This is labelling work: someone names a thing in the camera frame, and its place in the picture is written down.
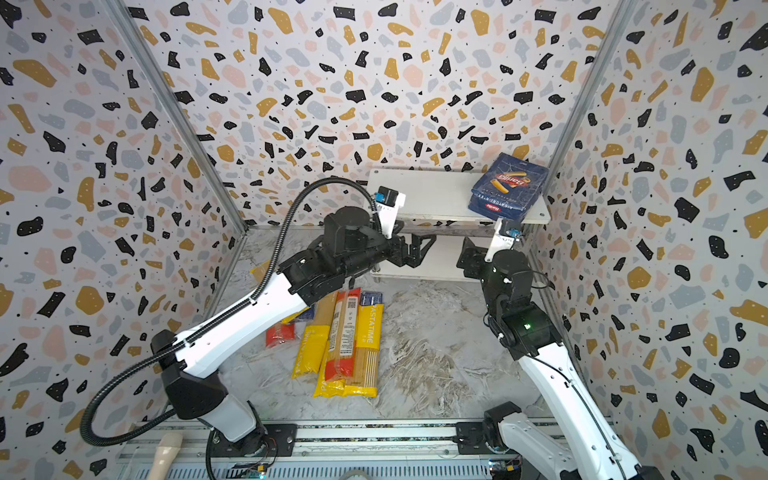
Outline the beige wooden handle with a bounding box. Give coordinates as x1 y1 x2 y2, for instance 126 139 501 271
147 432 183 480

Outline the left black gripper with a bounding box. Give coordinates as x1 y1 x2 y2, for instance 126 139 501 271
342 219 436 281

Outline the yellow spaghetti bag left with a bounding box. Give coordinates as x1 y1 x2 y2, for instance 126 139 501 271
291 292 337 379

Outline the black corrugated cable hose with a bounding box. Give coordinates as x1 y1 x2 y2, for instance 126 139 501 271
79 176 380 448

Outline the yellow pasta bag with barcode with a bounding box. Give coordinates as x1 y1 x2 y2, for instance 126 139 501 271
250 260 271 286

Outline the blue spaghetti box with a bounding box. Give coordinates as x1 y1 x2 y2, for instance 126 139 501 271
360 291 384 307

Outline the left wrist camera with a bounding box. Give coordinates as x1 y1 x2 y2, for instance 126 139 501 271
374 186 406 239

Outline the small red pasta bag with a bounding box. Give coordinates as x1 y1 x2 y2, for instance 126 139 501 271
265 322 296 348

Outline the yellow Pastatime spaghetti bag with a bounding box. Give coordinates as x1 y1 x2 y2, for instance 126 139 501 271
345 304 384 397

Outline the yellow bag under red bag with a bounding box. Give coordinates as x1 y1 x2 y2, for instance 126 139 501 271
313 360 346 398

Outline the red clear spaghetti bag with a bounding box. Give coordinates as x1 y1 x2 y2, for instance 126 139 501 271
324 288 361 382

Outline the blue Barilla pasta box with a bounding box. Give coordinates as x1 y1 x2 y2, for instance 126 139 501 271
468 153 549 222

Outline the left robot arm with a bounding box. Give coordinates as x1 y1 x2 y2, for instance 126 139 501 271
152 207 436 451

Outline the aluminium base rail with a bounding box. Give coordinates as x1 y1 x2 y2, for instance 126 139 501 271
107 417 578 479

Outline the white two-tier metal shelf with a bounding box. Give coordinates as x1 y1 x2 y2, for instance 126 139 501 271
361 167 552 286

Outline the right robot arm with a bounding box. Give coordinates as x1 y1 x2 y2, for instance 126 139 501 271
457 238 662 479

